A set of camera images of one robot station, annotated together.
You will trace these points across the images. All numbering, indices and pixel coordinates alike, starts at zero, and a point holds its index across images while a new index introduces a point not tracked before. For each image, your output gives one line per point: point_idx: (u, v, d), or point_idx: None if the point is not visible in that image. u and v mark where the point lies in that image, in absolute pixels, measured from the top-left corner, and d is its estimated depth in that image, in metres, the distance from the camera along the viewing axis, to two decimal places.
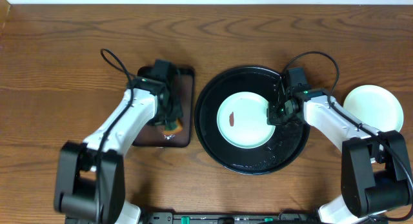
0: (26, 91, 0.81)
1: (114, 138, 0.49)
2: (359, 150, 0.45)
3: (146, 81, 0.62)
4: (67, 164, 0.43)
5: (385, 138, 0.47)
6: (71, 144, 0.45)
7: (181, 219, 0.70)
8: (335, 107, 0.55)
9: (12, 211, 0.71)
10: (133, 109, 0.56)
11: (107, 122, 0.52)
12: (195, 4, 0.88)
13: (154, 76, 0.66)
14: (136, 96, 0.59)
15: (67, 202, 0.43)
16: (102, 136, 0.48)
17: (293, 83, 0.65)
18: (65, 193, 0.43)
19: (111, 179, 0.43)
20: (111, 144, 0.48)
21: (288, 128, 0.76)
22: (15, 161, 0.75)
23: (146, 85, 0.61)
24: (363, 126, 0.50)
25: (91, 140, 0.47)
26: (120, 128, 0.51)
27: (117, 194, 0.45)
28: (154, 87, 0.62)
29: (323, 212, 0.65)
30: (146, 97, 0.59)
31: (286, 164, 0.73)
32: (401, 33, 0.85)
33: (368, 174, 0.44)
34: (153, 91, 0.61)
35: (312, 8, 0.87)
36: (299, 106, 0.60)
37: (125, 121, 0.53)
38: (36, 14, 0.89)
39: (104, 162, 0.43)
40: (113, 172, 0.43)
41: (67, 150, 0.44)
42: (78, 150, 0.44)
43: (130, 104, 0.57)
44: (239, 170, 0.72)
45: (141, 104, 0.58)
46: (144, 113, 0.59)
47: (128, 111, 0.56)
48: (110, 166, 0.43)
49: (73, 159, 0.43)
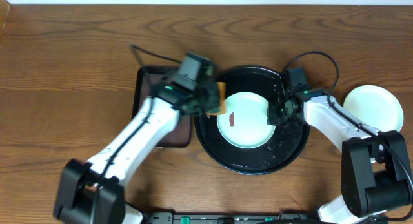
0: (26, 91, 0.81)
1: (120, 163, 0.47)
2: (359, 150, 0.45)
3: (171, 88, 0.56)
4: (68, 184, 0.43)
5: (385, 138, 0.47)
6: (75, 164, 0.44)
7: (181, 219, 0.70)
8: (335, 107, 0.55)
9: (12, 211, 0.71)
10: (148, 127, 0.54)
11: (118, 142, 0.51)
12: (195, 4, 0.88)
13: (181, 77, 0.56)
14: (154, 110, 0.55)
15: (66, 216, 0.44)
16: (108, 159, 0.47)
17: (293, 83, 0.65)
18: (64, 210, 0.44)
19: (108, 207, 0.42)
20: (115, 170, 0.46)
21: (288, 128, 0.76)
22: (15, 161, 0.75)
23: (168, 93, 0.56)
24: (363, 126, 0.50)
25: (96, 162, 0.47)
26: (129, 152, 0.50)
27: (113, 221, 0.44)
28: (177, 99, 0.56)
29: (323, 212, 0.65)
30: (166, 111, 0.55)
31: (286, 164, 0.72)
32: (401, 33, 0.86)
33: (368, 174, 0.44)
34: (174, 102, 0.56)
35: (311, 8, 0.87)
36: (299, 106, 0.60)
37: (137, 142, 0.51)
38: (37, 14, 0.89)
39: (103, 192, 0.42)
40: (111, 203, 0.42)
41: (71, 169, 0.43)
42: (80, 172, 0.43)
43: (145, 121, 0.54)
44: (239, 170, 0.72)
45: (159, 121, 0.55)
46: (161, 130, 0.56)
47: (141, 129, 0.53)
48: (108, 197, 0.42)
49: (75, 181, 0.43)
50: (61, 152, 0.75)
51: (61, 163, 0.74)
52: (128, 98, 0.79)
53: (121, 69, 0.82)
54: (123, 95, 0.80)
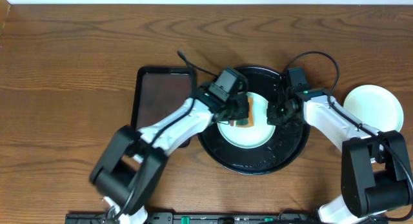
0: (26, 91, 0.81)
1: (165, 139, 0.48)
2: (359, 150, 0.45)
3: (208, 96, 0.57)
4: (117, 145, 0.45)
5: (384, 138, 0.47)
6: (128, 129, 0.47)
7: (181, 219, 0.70)
8: (335, 107, 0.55)
9: (12, 211, 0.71)
10: (189, 119, 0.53)
11: (164, 121, 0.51)
12: (195, 4, 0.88)
13: (218, 87, 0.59)
14: (195, 106, 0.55)
15: (104, 179, 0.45)
16: (155, 132, 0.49)
17: (293, 83, 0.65)
18: (105, 170, 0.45)
19: (151, 173, 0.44)
20: (161, 142, 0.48)
21: (288, 128, 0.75)
22: (15, 161, 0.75)
23: (206, 99, 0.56)
24: (363, 126, 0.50)
25: (146, 131, 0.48)
26: (173, 133, 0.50)
27: (148, 192, 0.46)
28: (213, 104, 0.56)
29: (324, 212, 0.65)
30: (204, 112, 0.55)
31: (286, 164, 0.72)
32: (401, 33, 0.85)
33: (368, 174, 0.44)
34: (211, 107, 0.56)
35: (311, 8, 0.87)
36: (299, 106, 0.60)
37: (180, 128, 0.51)
38: (37, 14, 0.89)
39: (150, 157, 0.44)
40: (155, 170, 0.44)
41: (124, 132, 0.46)
42: (133, 136, 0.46)
43: (187, 113, 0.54)
44: (239, 170, 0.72)
45: (198, 117, 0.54)
46: (197, 126, 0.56)
47: (183, 119, 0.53)
48: (154, 164, 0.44)
49: (127, 142, 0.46)
50: (61, 152, 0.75)
51: (61, 163, 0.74)
52: (128, 98, 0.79)
53: (121, 69, 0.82)
54: (123, 95, 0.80)
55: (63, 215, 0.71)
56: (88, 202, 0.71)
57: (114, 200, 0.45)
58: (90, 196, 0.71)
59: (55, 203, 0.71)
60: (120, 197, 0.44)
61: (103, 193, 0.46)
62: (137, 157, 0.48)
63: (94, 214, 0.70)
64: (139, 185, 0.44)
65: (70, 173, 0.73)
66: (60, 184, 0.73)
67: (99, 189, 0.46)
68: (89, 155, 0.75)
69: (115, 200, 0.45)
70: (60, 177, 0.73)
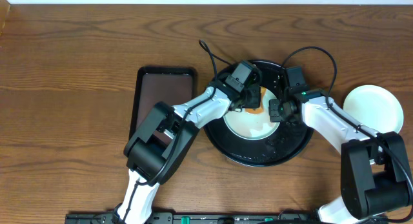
0: (26, 91, 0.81)
1: (195, 115, 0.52)
2: (358, 153, 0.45)
3: (226, 86, 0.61)
4: (153, 119, 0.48)
5: (384, 140, 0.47)
6: (162, 104, 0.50)
7: (181, 219, 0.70)
8: (333, 108, 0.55)
9: (11, 211, 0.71)
10: (212, 103, 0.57)
11: (192, 102, 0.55)
12: (195, 4, 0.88)
13: (233, 79, 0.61)
14: (216, 93, 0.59)
15: (139, 148, 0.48)
16: (186, 108, 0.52)
17: (291, 83, 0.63)
18: (141, 141, 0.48)
19: (184, 144, 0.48)
20: (191, 119, 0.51)
21: (292, 126, 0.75)
22: (14, 161, 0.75)
23: (224, 88, 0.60)
24: (362, 128, 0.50)
25: (178, 108, 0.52)
26: (200, 112, 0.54)
27: (177, 162, 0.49)
28: (233, 92, 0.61)
29: (324, 212, 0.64)
30: (224, 97, 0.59)
31: (284, 160, 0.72)
32: (401, 33, 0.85)
33: (366, 175, 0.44)
34: (230, 95, 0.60)
35: (311, 8, 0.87)
36: (297, 108, 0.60)
37: (206, 108, 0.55)
38: (37, 13, 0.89)
39: (185, 129, 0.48)
40: (188, 140, 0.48)
41: (159, 106, 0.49)
42: (168, 110, 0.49)
43: (210, 97, 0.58)
44: (236, 159, 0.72)
45: (219, 102, 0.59)
46: (219, 110, 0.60)
47: (207, 102, 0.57)
48: (188, 135, 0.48)
49: (162, 116, 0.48)
50: (61, 152, 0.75)
51: (61, 163, 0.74)
52: (128, 98, 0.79)
53: (122, 69, 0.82)
54: (123, 95, 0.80)
55: (63, 215, 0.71)
56: (88, 202, 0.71)
57: (145, 168, 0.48)
58: (89, 197, 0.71)
59: (55, 204, 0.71)
60: (152, 164, 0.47)
61: (135, 162, 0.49)
62: (167, 132, 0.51)
63: (94, 214, 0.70)
64: (171, 154, 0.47)
65: (70, 173, 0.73)
66: (60, 184, 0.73)
67: (133, 159, 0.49)
68: (89, 155, 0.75)
69: (147, 169, 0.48)
70: (59, 177, 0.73)
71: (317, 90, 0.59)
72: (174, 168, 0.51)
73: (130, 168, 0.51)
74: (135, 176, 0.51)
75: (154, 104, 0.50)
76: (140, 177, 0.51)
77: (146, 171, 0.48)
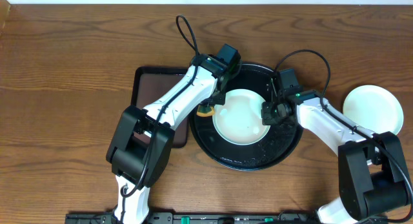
0: (26, 91, 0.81)
1: (170, 113, 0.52)
2: (353, 156, 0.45)
3: (210, 61, 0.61)
4: (126, 126, 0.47)
5: (380, 141, 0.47)
6: (133, 109, 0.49)
7: (181, 219, 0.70)
8: (328, 110, 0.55)
9: (12, 212, 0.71)
10: (192, 88, 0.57)
11: (170, 95, 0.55)
12: (195, 4, 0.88)
13: (219, 59, 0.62)
14: (198, 76, 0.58)
15: (119, 156, 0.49)
16: (160, 108, 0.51)
17: (284, 85, 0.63)
18: (119, 149, 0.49)
19: (161, 148, 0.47)
20: (165, 118, 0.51)
21: (281, 128, 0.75)
22: (14, 161, 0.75)
23: (208, 66, 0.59)
24: (358, 130, 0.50)
25: (150, 108, 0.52)
26: (177, 106, 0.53)
27: (159, 166, 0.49)
28: (216, 70, 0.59)
29: (323, 213, 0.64)
30: (207, 78, 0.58)
31: (275, 162, 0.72)
32: (401, 33, 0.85)
33: (365, 177, 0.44)
34: (213, 73, 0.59)
35: (311, 7, 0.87)
36: (292, 110, 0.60)
37: (184, 98, 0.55)
38: (37, 13, 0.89)
39: (159, 133, 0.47)
40: (163, 144, 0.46)
41: (128, 112, 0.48)
42: (138, 115, 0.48)
43: (190, 83, 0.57)
44: (228, 164, 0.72)
45: (201, 84, 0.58)
46: (202, 93, 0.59)
47: (187, 89, 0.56)
48: (162, 139, 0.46)
49: (133, 123, 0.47)
50: (61, 152, 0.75)
51: (61, 163, 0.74)
52: (128, 98, 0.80)
53: (121, 69, 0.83)
54: (122, 96, 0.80)
55: (63, 215, 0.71)
56: (88, 202, 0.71)
57: (130, 173, 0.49)
58: (89, 197, 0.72)
59: (55, 204, 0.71)
60: (135, 169, 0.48)
61: (120, 169, 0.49)
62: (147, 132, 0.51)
63: (94, 214, 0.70)
64: (150, 161, 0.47)
65: (70, 173, 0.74)
66: (60, 184, 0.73)
67: (117, 166, 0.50)
68: (89, 155, 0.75)
69: (132, 174, 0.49)
70: (59, 177, 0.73)
71: (311, 91, 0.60)
72: (160, 169, 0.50)
73: (117, 173, 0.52)
74: (123, 182, 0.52)
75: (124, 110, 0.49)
76: (128, 182, 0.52)
77: (131, 175, 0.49)
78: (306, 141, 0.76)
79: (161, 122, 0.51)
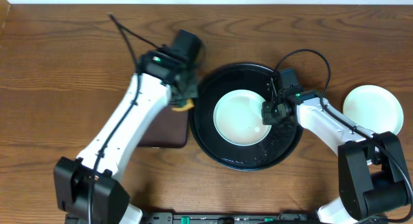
0: (26, 91, 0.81)
1: (110, 155, 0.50)
2: (354, 155, 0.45)
3: (159, 61, 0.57)
4: (63, 184, 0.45)
5: (380, 140, 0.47)
6: (66, 162, 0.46)
7: (181, 219, 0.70)
8: (328, 110, 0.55)
9: (12, 211, 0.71)
10: (137, 109, 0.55)
11: (106, 131, 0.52)
12: (195, 4, 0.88)
13: (172, 51, 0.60)
14: (141, 90, 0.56)
15: (71, 210, 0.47)
16: (97, 152, 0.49)
17: (284, 85, 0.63)
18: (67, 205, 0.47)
19: (106, 201, 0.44)
20: (104, 163, 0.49)
21: (282, 128, 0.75)
22: (14, 161, 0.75)
23: (155, 68, 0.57)
24: (359, 129, 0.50)
25: (86, 157, 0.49)
26: (119, 142, 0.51)
27: (113, 214, 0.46)
28: (168, 71, 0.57)
29: (323, 212, 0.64)
30: (154, 91, 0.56)
31: (275, 162, 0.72)
32: (401, 33, 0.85)
33: (364, 177, 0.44)
34: (165, 77, 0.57)
35: (311, 7, 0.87)
36: (292, 110, 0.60)
37: (126, 128, 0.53)
38: (37, 13, 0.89)
39: (97, 186, 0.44)
40: (107, 197, 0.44)
41: (60, 170, 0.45)
42: (71, 172, 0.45)
43: (133, 104, 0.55)
44: (229, 164, 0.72)
45: (148, 101, 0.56)
46: (151, 110, 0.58)
47: (130, 113, 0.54)
48: (101, 190, 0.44)
49: (68, 181, 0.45)
50: (61, 152, 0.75)
51: None
52: None
53: (122, 70, 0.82)
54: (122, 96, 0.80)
55: (63, 215, 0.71)
56: None
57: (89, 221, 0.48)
58: None
59: (55, 204, 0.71)
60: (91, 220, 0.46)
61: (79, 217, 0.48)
62: None
63: None
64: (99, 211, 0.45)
65: None
66: None
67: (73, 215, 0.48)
68: None
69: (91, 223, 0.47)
70: None
71: (311, 90, 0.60)
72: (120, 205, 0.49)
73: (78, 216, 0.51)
74: None
75: (56, 165, 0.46)
76: None
77: None
78: (306, 141, 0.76)
79: (99, 171, 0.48)
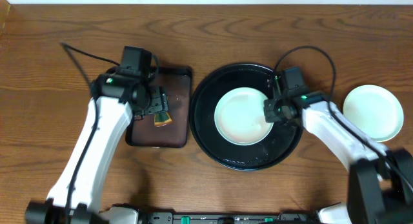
0: (26, 91, 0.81)
1: (81, 186, 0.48)
2: (366, 174, 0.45)
3: (112, 81, 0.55)
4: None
5: (392, 157, 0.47)
6: (35, 205, 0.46)
7: (181, 219, 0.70)
8: (337, 118, 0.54)
9: (13, 210, 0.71)
10: (100, 133, 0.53)
11: (73, 162, 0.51)
12: (195, 4, 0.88)
13: (125, 69, 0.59)
14: (101, 113, 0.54)
15: None
16: (68, 186, 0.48)
17: (290, 85, 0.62)
18: None
19: None
20: (77, 193, 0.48)
21: (281, 127, 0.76)
22: (15, 161, 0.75)
23: (110, 88, 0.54)
24: (370, 144, 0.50)
25: (57, 193, 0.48)
26: (88, 168, 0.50)
27: None
28: (123, 89, 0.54)
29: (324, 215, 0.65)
30: (115, 107, 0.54)
31: (275, 162, 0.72)
32: (402, 33, 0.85)
33: (376, 197, 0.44)
34: (121, 95, 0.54)
35: (311, 7, 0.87)
36: (297, 112, 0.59)
37: (93, 155, 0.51)
38: (37, 13, 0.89)
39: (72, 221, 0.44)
40: None
41: (31, 212, 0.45)
42: (42, 213, 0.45)
43: (95, 128, 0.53)
44: (230, 164, 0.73)
45: (109, 122, 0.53)
46: (117, 128, 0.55)
47: (93, 138, 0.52)
48: None
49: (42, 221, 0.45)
50: (62, 152, 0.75)
51: (62, 163, 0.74)
52: None
53: None
54: None
55: None
56: None
57: None
58: None
59: None
60: None
61: None
62: None
63: None
64: None
65: None
66: None
67: None
68: None
69: None
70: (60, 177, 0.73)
71: (317, 92, 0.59)
72: None
73: None
74: None
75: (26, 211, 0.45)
76: None
77: None
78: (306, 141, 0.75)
79: (73, 205, 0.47)
